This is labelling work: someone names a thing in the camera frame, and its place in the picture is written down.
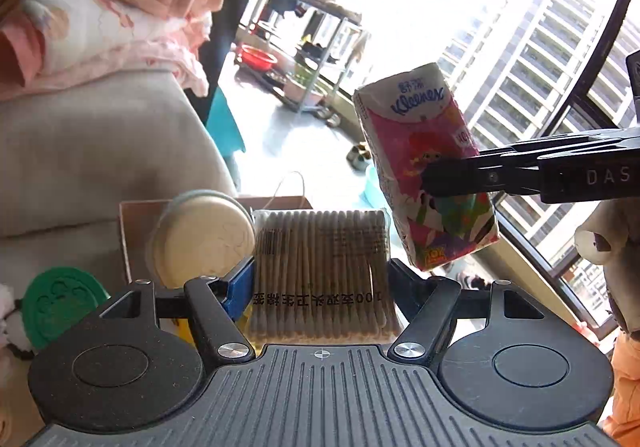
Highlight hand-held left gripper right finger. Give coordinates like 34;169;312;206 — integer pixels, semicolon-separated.
387;257;546;362

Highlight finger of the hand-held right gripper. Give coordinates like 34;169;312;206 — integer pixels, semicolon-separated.
479;127;627;164
421;154;542;198

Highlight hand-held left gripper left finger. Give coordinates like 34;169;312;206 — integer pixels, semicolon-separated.
97;254;257;362

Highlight pink printed tissue pack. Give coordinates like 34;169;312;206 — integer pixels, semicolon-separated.
352;62;502;273

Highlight round cream case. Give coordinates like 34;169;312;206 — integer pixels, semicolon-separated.
145;190;257;289

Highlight cotton swab pack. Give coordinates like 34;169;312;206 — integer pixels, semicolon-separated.
247;208;404;346

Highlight cardboard box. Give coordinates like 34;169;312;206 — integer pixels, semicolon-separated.
118;198;256;288

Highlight person's right hand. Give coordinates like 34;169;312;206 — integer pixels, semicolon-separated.
574;200;640;334

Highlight apartment building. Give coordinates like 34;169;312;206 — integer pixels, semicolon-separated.
434;0;627;255

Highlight light blue basin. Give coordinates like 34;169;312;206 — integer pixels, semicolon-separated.
363;164;394;208

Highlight brown paper bag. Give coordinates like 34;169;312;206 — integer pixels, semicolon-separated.
249;171;315;213

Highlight grey slipper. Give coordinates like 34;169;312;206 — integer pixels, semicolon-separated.
346;142;372;173

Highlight teal plastic object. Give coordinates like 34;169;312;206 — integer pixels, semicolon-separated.
206;86;247;156

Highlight green lid glass jar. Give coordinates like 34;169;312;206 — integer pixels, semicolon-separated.
22;267;111;354

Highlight person's orange pants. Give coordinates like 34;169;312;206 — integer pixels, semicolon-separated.
597;329;640;447

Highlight metal shelf rack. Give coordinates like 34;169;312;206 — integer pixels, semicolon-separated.
240;0;372;114

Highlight red plastic basin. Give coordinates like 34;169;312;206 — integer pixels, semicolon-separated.
235;44;279;73

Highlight white plush toy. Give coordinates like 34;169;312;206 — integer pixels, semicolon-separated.
0;283;27;359

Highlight pink printed blanket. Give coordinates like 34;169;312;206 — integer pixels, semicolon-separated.
0;0;229;101

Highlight black window frame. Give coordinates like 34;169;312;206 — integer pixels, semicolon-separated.
480;0;640;334

